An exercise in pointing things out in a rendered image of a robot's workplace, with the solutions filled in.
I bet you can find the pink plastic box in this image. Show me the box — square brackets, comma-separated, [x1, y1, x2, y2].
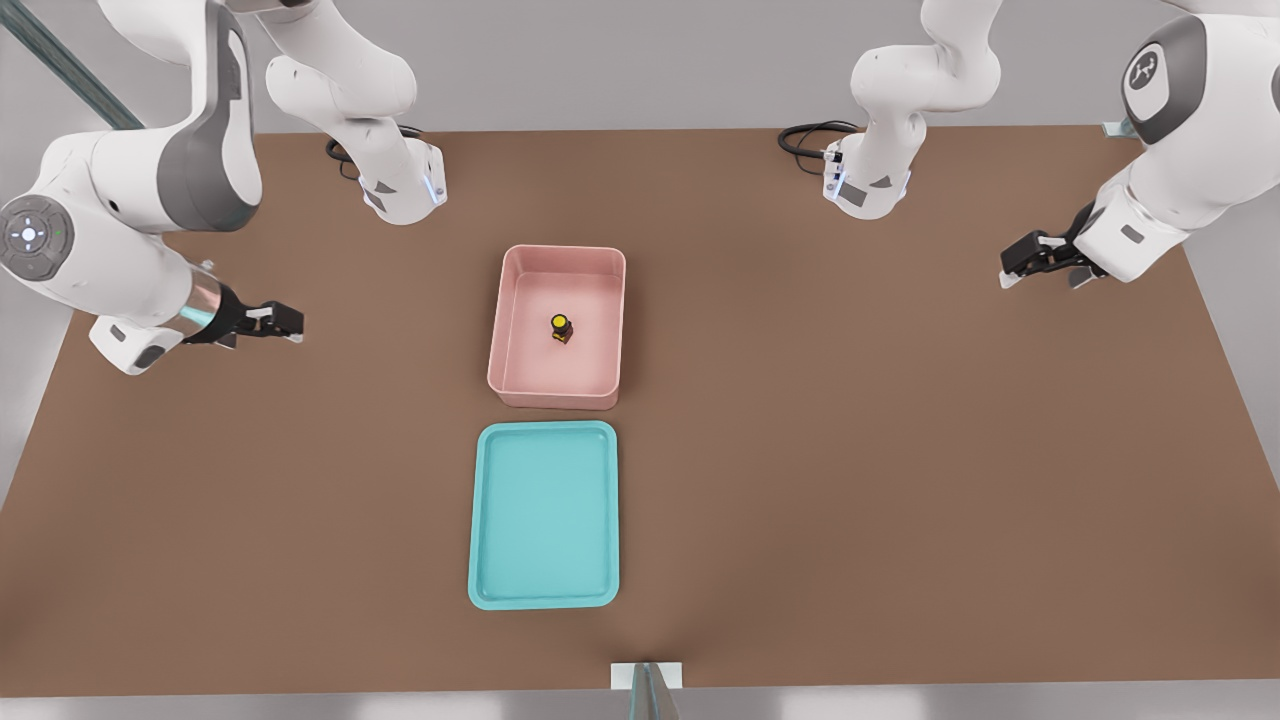
[487, 244, 627, 411]

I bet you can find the black cable loop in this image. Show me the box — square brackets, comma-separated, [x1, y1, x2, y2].
[325, 124, 425, 183]
[777, 121, 865, 182]

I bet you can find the pale blue-green tray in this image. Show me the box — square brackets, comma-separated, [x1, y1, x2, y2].
[468, 421, 621, 611]

